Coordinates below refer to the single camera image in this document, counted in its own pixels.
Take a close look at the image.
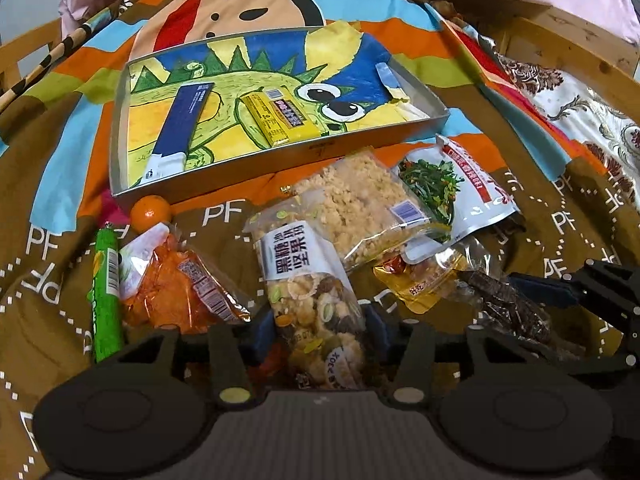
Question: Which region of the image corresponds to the colourful printed blanket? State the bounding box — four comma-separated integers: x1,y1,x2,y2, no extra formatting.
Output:
0,0,640,480

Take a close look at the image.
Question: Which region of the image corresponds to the orange tangerine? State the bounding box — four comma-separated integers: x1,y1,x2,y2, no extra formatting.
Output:
131,195,173,231

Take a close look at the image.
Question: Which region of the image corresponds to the brown snack packet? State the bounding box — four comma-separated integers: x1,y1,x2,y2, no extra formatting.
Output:
457,270,587,361

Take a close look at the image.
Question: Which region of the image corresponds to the black and tan striped stick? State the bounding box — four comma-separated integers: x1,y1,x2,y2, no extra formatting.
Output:
0,7,119,112

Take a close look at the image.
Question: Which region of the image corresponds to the wooden bed frame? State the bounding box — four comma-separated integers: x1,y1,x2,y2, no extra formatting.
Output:
0,2,640,92

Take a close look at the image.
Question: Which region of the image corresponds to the orange snack packet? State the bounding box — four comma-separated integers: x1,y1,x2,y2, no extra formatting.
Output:
118,223,252,336

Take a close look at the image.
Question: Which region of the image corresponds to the white green vegetable snack packet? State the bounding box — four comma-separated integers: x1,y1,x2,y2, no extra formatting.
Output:
397,134,521,264

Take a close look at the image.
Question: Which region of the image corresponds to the grey cartoon print box tray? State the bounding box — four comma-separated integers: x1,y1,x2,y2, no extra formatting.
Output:
109,26,449,202

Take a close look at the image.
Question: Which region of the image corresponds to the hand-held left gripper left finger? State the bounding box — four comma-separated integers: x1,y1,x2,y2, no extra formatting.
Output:
114,309,281,407

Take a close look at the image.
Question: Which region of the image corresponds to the white brown floral cloth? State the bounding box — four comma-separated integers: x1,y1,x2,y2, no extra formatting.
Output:
495,52,640,197

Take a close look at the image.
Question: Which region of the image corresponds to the golden snack packet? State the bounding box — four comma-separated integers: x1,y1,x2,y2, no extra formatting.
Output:
372,237,484,315

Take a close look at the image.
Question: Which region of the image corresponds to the long dark blue snack box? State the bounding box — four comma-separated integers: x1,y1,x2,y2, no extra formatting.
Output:
145,82,216,181

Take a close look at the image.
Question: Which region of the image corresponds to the green sausage stick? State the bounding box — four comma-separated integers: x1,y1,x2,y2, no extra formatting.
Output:
87,227,125,364

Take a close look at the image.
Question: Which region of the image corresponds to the clear mixed nut packet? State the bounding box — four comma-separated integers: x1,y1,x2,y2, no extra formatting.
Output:
243,208,369,391

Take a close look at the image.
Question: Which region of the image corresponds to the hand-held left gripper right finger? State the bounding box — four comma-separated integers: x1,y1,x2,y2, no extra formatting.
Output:
362,303,522,408

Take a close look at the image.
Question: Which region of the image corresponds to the clear beige crumble snack packet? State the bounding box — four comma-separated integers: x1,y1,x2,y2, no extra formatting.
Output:
280,146,454,274

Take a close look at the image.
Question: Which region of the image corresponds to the yellow snack bar packet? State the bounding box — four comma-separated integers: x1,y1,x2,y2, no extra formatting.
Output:
243,86,321,149

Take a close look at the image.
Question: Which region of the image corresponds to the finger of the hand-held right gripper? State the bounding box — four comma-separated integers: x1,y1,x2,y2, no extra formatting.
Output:
522,331,640,386
507,259,640,332

